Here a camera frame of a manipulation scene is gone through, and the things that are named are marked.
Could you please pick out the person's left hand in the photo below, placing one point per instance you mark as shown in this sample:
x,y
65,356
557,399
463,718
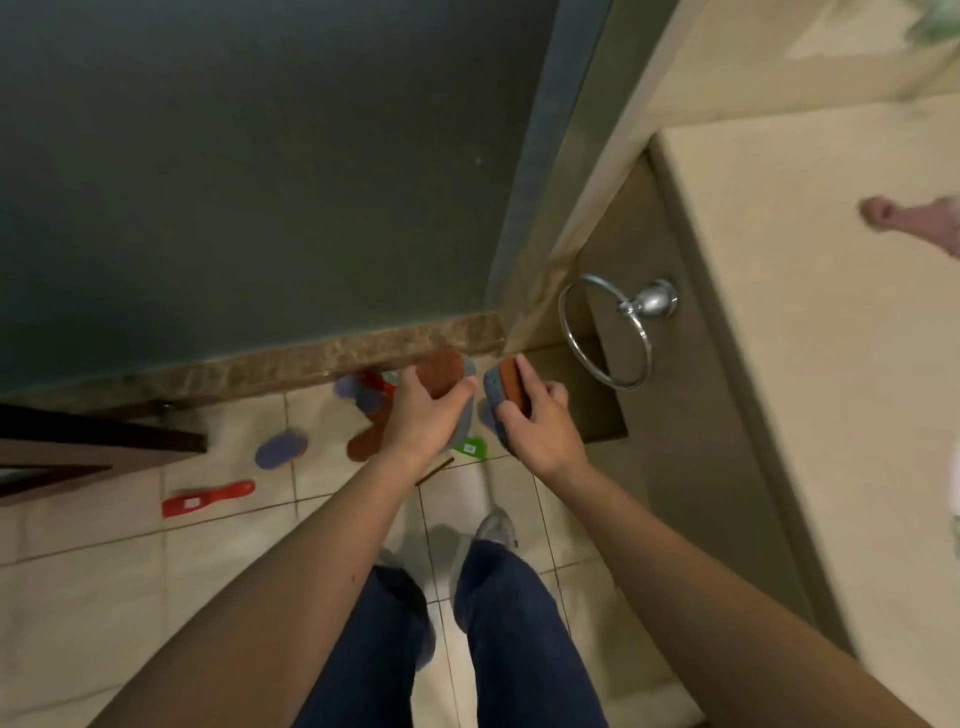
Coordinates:
x,y
416,427

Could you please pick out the person's right fingers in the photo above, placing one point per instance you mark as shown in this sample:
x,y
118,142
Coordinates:
x,y
526,379

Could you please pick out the metal door frame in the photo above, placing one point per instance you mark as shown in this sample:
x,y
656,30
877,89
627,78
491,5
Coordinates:
x,y
536,150

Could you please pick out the orange and grey slipper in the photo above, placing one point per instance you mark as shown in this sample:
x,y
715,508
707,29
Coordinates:
x,y
442,367

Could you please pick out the green plastic piece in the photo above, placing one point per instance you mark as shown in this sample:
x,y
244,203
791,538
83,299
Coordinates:
x,y
472,448

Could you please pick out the thin wooden stick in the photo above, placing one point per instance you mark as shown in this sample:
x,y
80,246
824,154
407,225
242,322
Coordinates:
x,y
435,472

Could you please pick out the person's right forearm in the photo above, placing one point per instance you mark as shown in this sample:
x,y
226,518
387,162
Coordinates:
x,y
697,600

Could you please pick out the grey shoe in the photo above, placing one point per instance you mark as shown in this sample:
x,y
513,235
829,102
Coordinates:
x,y
390,559
496,526

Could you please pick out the person's blue jeans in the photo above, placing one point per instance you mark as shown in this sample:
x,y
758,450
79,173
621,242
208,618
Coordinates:
x,y
510,637

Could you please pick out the person's left thumb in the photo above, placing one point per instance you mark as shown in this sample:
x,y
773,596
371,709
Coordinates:
x,y
455,394

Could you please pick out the person's left forearm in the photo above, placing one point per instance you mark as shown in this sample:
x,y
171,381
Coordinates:
x,y
300,592

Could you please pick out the beige vanity counter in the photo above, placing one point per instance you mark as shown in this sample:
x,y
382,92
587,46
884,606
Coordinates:
x,y
810,360

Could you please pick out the brown marble threshold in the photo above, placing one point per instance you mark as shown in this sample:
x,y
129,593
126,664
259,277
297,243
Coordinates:
x,y
285,364

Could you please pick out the small red plastic item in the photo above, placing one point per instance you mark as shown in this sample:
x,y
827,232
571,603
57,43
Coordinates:
x,y
379,382

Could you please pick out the orange and blue slipper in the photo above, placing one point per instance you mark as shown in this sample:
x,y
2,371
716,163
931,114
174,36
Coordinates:
x,y
501,384

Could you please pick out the person's right hand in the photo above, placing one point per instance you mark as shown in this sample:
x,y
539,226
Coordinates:
x,y
544,439

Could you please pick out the frosted glass door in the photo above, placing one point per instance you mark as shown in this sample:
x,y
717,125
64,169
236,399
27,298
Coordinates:
x,y
247,172

